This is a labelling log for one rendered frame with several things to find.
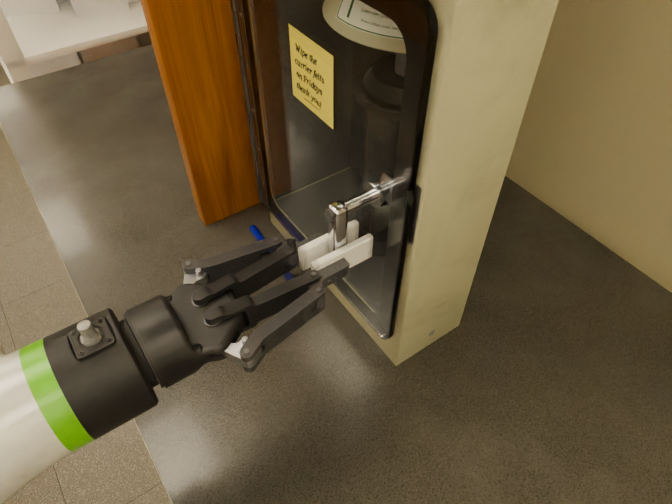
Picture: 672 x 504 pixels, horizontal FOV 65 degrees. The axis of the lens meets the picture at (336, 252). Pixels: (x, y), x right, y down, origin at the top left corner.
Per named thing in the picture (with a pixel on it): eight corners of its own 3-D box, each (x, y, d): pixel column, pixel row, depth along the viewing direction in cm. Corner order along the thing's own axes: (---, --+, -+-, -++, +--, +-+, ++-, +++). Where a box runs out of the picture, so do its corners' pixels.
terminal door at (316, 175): (268, 202, 80) (228, -106, 50) (392, 343, 63) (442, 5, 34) (263, 204, 80) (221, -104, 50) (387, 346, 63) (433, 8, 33)
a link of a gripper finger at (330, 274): (299, 279, 49) (316, 300, 47) (343, 256, 51) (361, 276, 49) (300, 289, 50) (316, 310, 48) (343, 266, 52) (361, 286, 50)
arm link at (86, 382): (78, 379, 49) (110, 460, 44) (22, 304, 40) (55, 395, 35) (140, 347, 51) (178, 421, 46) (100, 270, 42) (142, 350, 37)
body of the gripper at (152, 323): (146, 366, 39) (254, 309, 43) (108, 293, 44) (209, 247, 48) (169, 411, 45) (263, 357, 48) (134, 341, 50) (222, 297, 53)
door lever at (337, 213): (377, 258, 55) (363, 244, 57) (384, 191, 48) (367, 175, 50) (336, 281, 53) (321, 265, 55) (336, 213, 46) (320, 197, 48)
